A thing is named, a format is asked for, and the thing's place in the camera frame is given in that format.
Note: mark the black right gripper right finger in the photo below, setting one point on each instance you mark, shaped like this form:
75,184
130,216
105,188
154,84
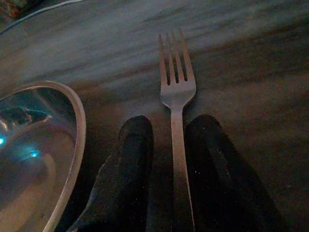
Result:
217,174

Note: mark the glossy round plate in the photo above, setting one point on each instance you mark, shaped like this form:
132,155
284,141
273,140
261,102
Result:
36,154

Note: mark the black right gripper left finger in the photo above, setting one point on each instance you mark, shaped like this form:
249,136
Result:
125,174

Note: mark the silver metal fork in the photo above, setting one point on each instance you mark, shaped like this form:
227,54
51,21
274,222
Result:
178,96

